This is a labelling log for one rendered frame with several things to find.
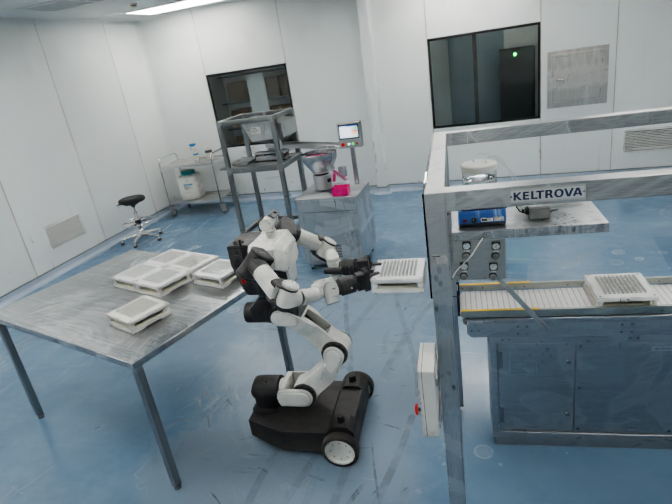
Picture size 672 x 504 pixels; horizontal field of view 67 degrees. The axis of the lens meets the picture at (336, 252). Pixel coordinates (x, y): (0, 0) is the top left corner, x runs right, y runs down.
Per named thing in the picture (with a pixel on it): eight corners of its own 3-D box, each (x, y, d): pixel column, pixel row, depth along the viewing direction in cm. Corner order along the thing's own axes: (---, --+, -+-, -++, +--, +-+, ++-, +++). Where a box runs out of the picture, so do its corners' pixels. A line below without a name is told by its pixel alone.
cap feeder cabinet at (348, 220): (306, 271, 520) (293, 200, 492) (323, 249, 569) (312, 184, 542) (366, 270, 500) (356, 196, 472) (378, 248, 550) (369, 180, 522)
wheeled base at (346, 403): (245, 454, 283) (232, 406, 271) (274, 395, 330) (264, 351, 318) (356, 460, 267) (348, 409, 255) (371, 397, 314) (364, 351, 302)
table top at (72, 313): (-13, 319, 320) (-15, 314, 319) (133, 253, 403) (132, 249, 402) (134, 370, 238) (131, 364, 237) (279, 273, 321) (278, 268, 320)
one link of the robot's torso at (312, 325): (337, 372, 269) (264, 324, 267) (344, 354, 285) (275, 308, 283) (352, 354, 263) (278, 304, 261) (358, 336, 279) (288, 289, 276)
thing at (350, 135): (344, 186, 512) (335, 124, 489) (346, 184, 521) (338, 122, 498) (366, 185, 505) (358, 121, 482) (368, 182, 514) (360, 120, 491)
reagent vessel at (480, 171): (462, 206, 220) (460, 164, 213) (462, 196, 233) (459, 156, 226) (499, 204, 216) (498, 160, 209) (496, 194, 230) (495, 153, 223)
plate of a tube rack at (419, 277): (423, 282, 235) (423, 278, 234) (371, 284, 241) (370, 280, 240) (426, 261, 257) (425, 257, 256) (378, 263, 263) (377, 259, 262)
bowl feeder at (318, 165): (301, 195, 505) (295, 158, 492) (313, 185, 537) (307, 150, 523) (348, 192, 490) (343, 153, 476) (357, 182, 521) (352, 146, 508)
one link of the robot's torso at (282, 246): (233, 308, 257) (218, 243, 244) (257, 279, 288) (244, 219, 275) (289, 307, 250) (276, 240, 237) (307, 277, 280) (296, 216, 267)
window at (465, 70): (433, 128, 705) (426, 39, 663) (433, 128, 706) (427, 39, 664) (540, 118, 661) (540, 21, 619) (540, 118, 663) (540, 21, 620)
